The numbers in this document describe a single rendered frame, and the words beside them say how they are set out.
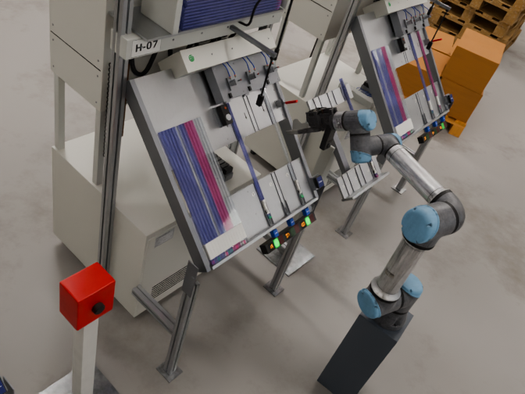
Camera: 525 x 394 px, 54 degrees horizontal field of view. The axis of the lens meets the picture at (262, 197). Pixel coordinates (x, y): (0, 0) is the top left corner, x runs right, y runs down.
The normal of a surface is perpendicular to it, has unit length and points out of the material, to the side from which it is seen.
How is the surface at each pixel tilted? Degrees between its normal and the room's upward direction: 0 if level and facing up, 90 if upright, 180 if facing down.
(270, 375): 0
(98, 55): 90
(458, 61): 90
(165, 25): 90
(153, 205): 0
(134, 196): 0
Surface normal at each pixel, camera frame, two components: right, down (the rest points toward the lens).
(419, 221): -0.82, 0.08
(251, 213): 0.69, -0.11
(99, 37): -0.64, 0.38
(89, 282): 0.25, -0.72
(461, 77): -0.44, 0.51
